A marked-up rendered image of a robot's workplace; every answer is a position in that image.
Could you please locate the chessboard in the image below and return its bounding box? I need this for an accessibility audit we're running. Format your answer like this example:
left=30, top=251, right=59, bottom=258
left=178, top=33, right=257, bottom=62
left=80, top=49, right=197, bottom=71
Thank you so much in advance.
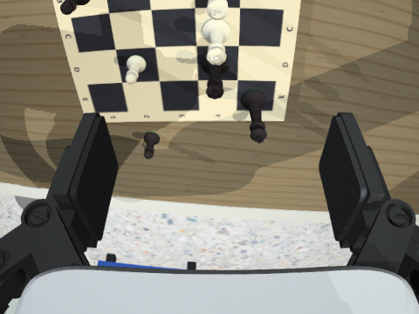
left=52, top=0, right=301, bottom=122

